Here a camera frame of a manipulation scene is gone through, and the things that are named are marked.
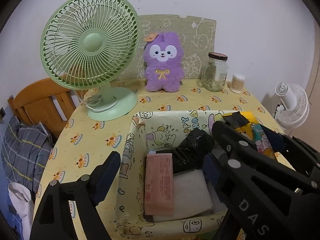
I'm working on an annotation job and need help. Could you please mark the colourful cartoon tissue pack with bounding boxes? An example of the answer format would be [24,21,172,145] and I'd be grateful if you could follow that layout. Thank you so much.
[223,111,277,160]

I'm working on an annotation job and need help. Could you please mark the white cloth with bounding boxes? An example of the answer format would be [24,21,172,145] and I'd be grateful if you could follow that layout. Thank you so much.
[152,170,213,222]
[8,182,34,230]

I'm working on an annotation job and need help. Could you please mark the black plastic bag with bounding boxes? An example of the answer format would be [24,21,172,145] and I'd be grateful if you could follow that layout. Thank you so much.
[156,128,215,174]

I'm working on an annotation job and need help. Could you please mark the clear plastic pink packet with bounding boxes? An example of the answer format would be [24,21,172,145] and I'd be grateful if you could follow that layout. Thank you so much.
[144,153,174,216]

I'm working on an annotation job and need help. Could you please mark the white cloth on bed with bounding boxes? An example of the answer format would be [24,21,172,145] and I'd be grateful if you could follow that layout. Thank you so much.
[8,182,34,230]

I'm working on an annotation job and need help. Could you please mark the white standing fan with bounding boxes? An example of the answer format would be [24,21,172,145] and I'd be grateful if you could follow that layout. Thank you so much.
[274,82,310,130]

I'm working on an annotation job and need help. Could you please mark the blue plaid pillow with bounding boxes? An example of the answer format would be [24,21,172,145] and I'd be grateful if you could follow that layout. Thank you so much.
[1,116,53,194]

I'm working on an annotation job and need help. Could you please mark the yellow cartoon tablecloth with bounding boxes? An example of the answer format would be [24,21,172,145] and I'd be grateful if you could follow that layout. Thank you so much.
[36,79,282,239]

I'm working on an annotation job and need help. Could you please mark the cotton swab container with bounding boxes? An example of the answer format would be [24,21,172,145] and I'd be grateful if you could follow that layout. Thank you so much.
[229,73,245,94]

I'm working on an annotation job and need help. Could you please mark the cartoon print fabric storage box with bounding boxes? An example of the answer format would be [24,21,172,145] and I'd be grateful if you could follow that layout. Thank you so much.
[114,110,232,239]

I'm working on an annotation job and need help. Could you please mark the glass jar with lid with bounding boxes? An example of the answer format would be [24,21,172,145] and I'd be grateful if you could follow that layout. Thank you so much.
[201,52,228,92]

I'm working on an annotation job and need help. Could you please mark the cartoon print cardboard panel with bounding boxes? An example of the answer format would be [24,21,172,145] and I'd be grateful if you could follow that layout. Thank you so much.
[118,14,216,80]

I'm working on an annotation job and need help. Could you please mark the green desk fan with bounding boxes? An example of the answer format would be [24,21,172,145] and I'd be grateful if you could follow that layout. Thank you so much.
[40,0,139,121]

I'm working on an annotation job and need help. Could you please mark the purple plush bunny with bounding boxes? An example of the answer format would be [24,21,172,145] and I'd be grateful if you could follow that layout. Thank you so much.
[143,32,184,93]

